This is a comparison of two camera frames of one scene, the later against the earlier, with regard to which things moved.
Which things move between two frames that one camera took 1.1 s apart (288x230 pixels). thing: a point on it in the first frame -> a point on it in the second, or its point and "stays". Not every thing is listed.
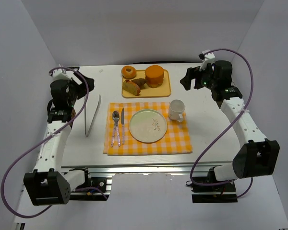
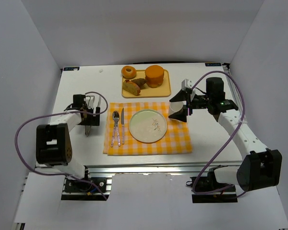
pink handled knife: (122, 121) stays
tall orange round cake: (154, 74) stays
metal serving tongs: (87, 133) stays
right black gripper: (196, 78) -> (188, 105)
